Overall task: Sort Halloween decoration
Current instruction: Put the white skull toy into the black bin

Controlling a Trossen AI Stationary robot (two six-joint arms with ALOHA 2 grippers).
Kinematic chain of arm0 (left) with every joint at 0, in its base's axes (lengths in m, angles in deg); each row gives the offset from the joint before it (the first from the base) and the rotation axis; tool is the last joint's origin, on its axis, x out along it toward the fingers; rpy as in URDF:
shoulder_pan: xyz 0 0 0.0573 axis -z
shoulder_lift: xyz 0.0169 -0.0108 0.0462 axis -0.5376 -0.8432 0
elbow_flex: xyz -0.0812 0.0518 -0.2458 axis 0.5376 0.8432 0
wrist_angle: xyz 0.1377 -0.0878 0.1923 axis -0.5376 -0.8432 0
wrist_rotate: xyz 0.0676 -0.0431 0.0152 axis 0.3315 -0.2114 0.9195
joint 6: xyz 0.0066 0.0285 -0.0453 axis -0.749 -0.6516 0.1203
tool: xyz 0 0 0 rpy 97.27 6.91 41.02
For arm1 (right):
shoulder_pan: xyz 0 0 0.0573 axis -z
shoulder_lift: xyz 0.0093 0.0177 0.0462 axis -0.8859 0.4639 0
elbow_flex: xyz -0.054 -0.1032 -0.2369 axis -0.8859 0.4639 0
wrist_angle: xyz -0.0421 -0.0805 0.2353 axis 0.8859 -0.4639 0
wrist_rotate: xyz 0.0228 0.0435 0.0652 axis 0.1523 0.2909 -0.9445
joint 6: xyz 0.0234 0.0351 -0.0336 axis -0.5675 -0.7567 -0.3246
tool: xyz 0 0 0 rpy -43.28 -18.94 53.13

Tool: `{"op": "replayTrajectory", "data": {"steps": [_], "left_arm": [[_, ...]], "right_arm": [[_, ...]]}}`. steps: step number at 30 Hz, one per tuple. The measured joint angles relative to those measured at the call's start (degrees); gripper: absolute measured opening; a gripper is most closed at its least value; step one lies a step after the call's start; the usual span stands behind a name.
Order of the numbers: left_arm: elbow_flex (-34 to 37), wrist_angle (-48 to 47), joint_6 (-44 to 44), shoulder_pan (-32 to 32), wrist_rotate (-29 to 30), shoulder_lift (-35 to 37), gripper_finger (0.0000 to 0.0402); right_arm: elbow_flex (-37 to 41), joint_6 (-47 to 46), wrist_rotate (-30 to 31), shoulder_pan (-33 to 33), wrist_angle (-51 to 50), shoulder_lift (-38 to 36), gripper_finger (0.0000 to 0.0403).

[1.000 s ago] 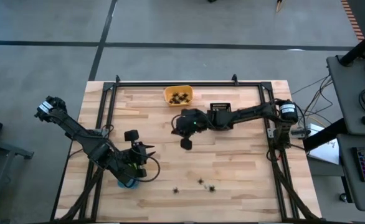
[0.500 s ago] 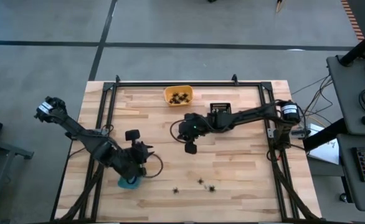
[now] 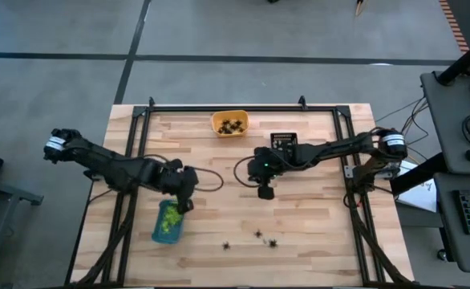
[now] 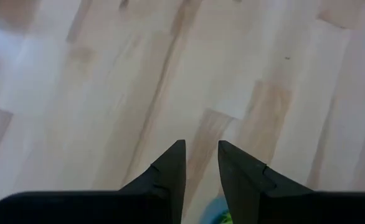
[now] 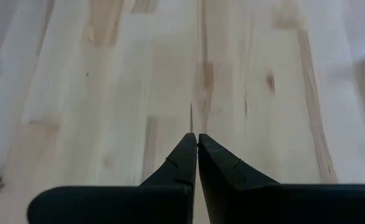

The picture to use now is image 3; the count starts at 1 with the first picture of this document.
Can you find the yellow plastic bin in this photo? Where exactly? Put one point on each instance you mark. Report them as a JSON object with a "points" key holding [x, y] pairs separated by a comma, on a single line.
{"points": [[215, 120]]}

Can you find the black aluminium table frame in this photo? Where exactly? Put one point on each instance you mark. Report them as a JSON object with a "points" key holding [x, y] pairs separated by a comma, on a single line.
{"points": [[239, 108]]}

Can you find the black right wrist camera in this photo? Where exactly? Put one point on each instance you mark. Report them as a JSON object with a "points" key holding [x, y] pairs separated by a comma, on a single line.
{"points": [[266, 192]]}

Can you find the silver metal bracket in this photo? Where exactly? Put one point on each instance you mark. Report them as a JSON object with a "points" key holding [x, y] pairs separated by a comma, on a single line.
{"points": [[349, 171]]}

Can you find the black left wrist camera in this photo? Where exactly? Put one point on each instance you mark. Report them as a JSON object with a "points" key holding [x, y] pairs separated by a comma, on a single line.
{"points": [[175, 163]]}

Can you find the white paper sheet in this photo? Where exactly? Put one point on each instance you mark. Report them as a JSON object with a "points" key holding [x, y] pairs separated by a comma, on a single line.
{"points": [[419, 198]]}

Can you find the green plastic spider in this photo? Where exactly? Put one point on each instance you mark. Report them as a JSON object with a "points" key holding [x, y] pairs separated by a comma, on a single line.
{"points": [[166, 229], [168, 221], [173, 212], [177, 221]]}

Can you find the teal plastic bin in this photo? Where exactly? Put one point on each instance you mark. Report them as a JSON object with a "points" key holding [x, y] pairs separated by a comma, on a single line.
{"points": [[159, 237]]}

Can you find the small white box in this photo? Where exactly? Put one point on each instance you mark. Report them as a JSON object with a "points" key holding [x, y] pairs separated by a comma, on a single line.
{"points": [[406, 165]]}

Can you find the grey computer desk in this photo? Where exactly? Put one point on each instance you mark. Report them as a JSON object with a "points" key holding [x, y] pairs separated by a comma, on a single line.
{"points": [[451, 120]]}

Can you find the black mesh basket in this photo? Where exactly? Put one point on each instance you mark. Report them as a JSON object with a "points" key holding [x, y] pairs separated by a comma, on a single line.
{"points": [[289, 138]]}

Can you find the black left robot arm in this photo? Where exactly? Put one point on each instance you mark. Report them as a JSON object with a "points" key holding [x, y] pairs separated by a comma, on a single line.
{"points": [[110, 168]]}

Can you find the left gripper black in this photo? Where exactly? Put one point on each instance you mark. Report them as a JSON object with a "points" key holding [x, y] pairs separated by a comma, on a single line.
{"points": [[179, 182]]}

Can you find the black monitor pole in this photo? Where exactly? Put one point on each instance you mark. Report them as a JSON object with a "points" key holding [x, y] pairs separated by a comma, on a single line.
{"points": [[463, 60]]}

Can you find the yellow stand leg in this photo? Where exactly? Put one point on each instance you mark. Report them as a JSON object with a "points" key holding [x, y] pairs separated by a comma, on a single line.
{"points": [[359, 8]]}

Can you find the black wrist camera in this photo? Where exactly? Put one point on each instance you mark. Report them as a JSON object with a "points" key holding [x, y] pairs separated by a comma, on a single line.
{"points": [[175, 163], [266, 192]]}

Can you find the grey metal cart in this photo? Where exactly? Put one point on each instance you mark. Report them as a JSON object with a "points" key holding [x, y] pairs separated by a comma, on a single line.
{"points": [[2, 188]]}

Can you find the black caster wheel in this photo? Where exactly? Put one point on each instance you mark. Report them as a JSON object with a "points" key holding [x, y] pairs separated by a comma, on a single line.
{"points": [[442, 255]]}

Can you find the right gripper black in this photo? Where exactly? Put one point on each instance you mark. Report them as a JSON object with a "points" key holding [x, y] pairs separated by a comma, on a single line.
{"points": [[265, 166]]}

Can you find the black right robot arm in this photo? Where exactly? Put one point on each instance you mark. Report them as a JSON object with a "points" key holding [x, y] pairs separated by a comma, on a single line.
{"points": [[339, 150]]}

